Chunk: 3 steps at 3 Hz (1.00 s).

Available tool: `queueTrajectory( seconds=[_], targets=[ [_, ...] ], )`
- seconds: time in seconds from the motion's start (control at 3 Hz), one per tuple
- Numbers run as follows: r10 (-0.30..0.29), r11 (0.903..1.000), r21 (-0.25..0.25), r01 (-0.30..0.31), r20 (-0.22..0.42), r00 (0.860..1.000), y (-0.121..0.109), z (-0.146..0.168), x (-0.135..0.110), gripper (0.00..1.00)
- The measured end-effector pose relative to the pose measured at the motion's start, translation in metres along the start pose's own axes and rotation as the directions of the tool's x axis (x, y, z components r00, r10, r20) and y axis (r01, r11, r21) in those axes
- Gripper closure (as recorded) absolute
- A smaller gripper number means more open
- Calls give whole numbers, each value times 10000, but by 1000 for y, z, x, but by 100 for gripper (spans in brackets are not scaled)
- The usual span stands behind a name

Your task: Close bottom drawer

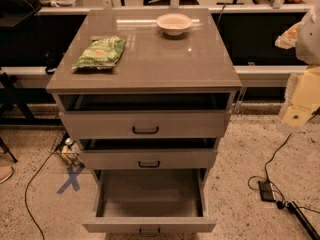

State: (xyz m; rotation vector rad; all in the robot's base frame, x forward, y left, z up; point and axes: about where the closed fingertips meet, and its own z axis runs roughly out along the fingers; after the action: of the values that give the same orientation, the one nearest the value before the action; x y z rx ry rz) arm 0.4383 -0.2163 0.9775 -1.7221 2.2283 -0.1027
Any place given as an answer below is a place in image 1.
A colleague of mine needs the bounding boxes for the grey bottom drawer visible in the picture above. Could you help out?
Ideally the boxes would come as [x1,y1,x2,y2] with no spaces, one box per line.
[83,169,215,237]

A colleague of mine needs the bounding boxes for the grey drawer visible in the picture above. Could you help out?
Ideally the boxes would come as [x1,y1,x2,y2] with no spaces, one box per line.
[62,93,229,140]
[80,138,217,169]
[83,169,215,237]

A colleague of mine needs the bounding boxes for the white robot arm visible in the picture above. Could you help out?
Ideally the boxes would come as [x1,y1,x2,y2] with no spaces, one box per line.
[275,5,320,132]

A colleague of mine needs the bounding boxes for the grey drawer cabinet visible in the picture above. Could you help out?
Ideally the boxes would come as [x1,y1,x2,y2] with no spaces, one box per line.
[45,7,243,182]

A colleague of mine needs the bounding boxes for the grey middle drawer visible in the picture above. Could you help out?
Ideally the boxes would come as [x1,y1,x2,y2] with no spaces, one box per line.
[80,138,217,169]

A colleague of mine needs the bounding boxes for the grey top drawer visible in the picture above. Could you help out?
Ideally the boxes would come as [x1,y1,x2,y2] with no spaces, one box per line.
[62,93,229,140]

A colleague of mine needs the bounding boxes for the black power adapter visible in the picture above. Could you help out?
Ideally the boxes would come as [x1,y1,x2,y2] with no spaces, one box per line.
[258,181,275,202]

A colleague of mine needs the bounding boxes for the black bar on floor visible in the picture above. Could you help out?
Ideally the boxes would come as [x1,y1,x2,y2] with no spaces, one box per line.
[288,201,320,240]

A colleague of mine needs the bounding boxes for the white bowl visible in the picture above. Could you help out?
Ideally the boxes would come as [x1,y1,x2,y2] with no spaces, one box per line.
[156,13,192,36]

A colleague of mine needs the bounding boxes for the green chip bag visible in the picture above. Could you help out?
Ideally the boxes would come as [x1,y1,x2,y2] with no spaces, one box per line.
[74,36,126,70]

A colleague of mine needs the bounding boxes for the blue tape cross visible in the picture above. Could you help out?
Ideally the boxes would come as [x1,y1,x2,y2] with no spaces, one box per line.
[57,165,84,195]

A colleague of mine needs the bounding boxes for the black stand legs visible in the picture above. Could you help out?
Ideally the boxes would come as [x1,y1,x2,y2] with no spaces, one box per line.
[0,71,63,164]

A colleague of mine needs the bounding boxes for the shoe tip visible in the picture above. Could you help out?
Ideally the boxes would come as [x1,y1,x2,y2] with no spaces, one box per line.
[0,166,14,184]

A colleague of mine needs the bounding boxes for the black power cable right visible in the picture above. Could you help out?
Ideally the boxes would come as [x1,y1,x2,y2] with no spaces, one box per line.
[247,110,320,215]

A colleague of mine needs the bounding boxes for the wire basket with bottles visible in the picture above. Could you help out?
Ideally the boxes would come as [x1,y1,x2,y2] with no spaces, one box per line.
[50,130,83,166]

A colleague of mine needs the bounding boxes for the black floor cable left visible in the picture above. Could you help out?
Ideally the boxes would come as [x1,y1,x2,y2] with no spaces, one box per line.
[24,150,58,240]

